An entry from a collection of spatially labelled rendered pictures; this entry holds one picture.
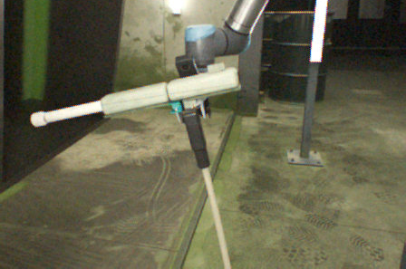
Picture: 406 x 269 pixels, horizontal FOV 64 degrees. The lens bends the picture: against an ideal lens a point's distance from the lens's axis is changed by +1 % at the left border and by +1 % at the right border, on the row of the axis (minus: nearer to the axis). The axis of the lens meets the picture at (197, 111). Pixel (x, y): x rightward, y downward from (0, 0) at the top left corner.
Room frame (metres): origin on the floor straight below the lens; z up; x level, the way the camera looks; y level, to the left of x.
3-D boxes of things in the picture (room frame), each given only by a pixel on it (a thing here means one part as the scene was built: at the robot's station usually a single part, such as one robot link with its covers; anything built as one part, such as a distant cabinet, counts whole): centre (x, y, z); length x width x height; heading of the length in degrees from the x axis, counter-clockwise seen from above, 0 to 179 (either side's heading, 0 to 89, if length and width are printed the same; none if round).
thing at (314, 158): (1.84, -0.66, 0.01); 0.20 x 0.20 x 0.01; 78
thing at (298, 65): (3.33, -1.04, 0.44); 0.59 x 0.58 x 0.89; 2
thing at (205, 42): (1.00, -0.01, 0.77); 0.12 x 0.09 x 0.12; 132
